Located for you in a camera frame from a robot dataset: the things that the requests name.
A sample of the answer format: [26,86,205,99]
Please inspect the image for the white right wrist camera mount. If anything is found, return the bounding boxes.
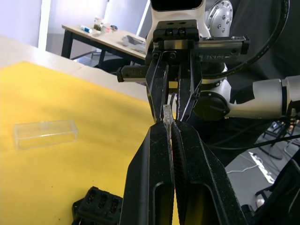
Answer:
[145,0,212,57]

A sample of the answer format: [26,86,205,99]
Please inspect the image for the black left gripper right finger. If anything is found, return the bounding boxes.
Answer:
[171,120,248,225]

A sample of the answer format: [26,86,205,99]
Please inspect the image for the white floor cable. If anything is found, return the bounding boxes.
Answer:
[225,163,259,174]

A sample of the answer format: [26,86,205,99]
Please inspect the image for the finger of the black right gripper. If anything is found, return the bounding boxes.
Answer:
[176,50,203,122]
[145,50,177,123]

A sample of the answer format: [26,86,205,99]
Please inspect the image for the small clear jar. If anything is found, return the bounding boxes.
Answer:
[93,15,105,31]

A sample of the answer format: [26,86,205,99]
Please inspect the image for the clear plastic fuse box cover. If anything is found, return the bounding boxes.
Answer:
[13,120,78,151]

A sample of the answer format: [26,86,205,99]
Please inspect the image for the black fuse box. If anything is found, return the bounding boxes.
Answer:
[71,186,124,225]

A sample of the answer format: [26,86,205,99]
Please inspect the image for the black equipment frame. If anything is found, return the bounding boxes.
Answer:
[240,156,300,225]

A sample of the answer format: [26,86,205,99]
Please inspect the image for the wooden table with black legs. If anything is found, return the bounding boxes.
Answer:
[61,22,147,69]

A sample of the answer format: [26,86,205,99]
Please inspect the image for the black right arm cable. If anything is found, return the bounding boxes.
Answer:
[202,0,291,79]

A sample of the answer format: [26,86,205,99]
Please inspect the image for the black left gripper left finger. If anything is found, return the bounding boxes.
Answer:
[119,120,175,225]

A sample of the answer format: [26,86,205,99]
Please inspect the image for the small clear fuse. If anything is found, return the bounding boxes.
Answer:
[162,104,174,132]

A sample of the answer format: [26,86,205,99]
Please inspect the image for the grey plastic tray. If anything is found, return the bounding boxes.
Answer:
[121,35,146,51]

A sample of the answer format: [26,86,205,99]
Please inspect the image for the yellow table mat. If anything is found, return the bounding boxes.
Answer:
[0,60,179,225]

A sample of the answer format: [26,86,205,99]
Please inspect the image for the black robot torso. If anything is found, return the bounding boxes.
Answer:
[198,0,300,166]

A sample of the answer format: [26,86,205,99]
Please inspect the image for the black chair base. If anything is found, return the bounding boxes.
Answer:
[263,119,300,160]

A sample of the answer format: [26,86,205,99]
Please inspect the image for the white power strip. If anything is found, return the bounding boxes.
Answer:
[248,151,276,185]

